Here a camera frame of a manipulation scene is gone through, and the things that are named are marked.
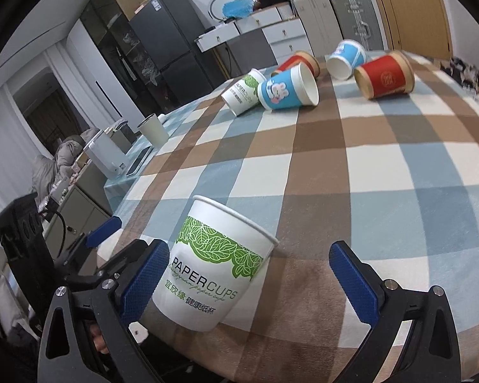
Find white green-leaf paper cup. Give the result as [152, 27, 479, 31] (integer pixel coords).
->
[153, 195, 278, 332]

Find far white green paper cup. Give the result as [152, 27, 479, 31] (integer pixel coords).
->
[221, 68, 266, 117]

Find blue rabbit paper cup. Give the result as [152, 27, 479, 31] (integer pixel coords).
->
[258, 63, 319, 111]

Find far red paper cup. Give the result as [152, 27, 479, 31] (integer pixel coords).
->
[271, 50, 321, 78]

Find red gold-rim paper cup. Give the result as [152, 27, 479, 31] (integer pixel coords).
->
[354, 51, 415, 100]

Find far blue paper cup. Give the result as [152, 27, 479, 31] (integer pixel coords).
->
[326, 39, 368, 80]

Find person's hand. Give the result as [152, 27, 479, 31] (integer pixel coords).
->
[89, 323, 109, 355]

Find grey jacket pile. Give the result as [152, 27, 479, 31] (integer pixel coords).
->
[32, 128, 99, 205]

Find white appliance box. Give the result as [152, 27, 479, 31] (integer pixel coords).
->
[84, 131, 129, 179]

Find smartphone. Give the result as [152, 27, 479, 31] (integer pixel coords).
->
[126, 146, 153, 176]

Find white curtain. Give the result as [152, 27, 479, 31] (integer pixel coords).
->
[0, 85, 52, 212]

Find cream tumbler mug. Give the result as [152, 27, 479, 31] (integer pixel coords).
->
[138, 113, 169, 149]

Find checkered tablecloth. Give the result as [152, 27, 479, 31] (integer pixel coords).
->
[97, 56, 479, 382]

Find dark glass cabinet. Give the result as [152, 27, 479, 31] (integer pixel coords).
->
[80, 0, 179, 117]

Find black refrigerator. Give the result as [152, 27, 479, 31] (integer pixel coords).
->
[130, 0, 227, 105]

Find white drawer desk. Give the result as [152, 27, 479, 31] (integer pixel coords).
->
[195, 3, 312, 78]

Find blue plastic bag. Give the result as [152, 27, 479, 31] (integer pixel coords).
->
[222, 0, 256, 18]

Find shoes on floor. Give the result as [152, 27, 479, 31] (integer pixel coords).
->
[439, 56, 479, 102]

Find beige suitcase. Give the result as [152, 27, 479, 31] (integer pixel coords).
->
[293, 0, 343, 57]

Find silver suitcase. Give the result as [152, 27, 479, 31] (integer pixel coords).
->
[331, 0, 384, 51]

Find wooden door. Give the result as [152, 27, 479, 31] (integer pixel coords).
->
[376, 0, 452, 60]

